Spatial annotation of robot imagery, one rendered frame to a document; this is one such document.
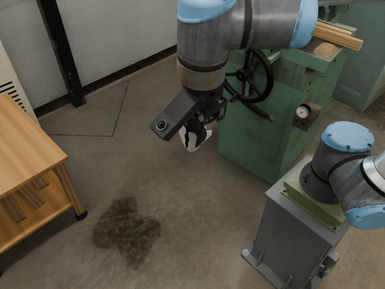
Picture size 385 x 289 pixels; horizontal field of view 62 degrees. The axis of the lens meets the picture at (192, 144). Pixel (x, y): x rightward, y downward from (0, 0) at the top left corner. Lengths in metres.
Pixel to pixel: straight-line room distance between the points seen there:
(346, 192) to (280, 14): 0.65
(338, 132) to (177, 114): 0.65
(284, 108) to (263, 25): 1.15
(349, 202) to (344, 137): 0.21
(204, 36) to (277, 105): 1.19
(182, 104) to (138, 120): 1.83
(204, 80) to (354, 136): 0.67
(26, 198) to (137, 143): 0.79
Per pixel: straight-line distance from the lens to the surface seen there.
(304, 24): 0.55
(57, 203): 1.85
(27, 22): 2.36
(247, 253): 1.76
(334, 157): 1.11
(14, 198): 1.95
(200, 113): 0.64
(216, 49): 0.53
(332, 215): 1.25
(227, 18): 0.51
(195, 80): 0.57
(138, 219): 1.90
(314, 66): 1.49
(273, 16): 0.53
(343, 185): 1.06
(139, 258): 1.79
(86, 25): 2.53
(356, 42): 1.57
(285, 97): 1.63
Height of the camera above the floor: 1.61
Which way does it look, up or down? 46 degrees down
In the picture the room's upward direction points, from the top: straight up
